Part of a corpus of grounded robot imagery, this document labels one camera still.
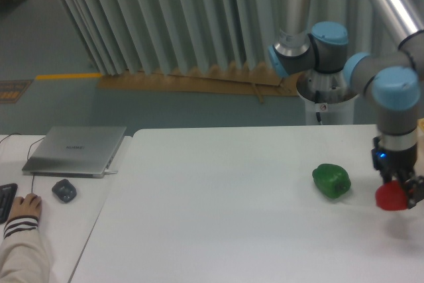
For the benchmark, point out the brown cardboard sheet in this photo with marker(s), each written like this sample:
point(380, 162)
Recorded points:
point(260, 82)

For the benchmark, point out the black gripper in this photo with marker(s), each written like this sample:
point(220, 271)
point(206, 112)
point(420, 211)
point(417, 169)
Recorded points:
point(385, 160)

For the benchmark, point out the cream sleeve forearm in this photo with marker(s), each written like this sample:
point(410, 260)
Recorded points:
point(23, 256)

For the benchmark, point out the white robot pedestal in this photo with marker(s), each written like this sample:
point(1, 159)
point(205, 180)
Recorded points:
point(329, 113)

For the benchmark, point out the silver closed laptop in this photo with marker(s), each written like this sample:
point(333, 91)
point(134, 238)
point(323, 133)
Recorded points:
point(75, 151)

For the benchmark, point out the wooden board corner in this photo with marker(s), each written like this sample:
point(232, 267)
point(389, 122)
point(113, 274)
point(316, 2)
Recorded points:
point(420, 127)

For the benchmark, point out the pale green folding curtain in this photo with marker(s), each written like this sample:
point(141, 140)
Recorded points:
point(262, 40)

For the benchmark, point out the black keyboard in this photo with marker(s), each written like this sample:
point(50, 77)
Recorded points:
point(7, 195)

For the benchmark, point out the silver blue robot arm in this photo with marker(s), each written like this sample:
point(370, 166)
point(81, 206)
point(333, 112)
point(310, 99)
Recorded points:
point(390, 83)

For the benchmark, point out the red bell pepper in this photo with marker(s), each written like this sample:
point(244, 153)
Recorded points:
point(390, 197)

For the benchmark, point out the person's hand on mouse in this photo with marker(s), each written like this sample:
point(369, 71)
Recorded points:
point(28, 206)

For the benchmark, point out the green bell pepper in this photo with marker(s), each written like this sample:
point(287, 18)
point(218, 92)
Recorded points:
point(331, 180)

